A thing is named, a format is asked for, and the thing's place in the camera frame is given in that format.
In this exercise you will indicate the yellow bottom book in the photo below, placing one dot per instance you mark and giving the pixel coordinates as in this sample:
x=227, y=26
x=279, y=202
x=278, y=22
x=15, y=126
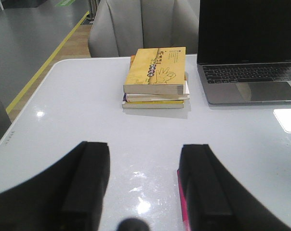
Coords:
x=151, y=104

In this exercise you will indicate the grey laptop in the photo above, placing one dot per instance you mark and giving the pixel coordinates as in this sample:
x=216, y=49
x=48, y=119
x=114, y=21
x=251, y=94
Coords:
x=244, y=51

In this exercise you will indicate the yellow top book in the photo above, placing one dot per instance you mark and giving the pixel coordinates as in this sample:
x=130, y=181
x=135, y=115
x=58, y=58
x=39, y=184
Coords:
x=159, y=71

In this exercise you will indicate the yellow book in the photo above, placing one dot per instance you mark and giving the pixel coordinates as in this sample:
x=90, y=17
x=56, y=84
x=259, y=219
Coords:
x=159, y=71
x=151, y=104

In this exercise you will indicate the pink highlighter pen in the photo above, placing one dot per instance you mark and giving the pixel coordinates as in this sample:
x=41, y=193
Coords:
x=183, y=204

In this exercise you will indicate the white middle book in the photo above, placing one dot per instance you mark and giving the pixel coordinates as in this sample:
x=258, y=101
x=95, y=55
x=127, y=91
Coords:
x=131, y=97

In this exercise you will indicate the grey left chair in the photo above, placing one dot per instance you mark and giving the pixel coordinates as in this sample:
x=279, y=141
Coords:
x=121, y=27

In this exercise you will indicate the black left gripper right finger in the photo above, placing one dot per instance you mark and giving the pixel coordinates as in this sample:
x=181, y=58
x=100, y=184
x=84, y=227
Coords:
x=249, y=190

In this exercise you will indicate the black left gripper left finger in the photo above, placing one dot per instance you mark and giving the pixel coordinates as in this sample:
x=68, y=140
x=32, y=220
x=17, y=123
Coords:
x=67, y=196

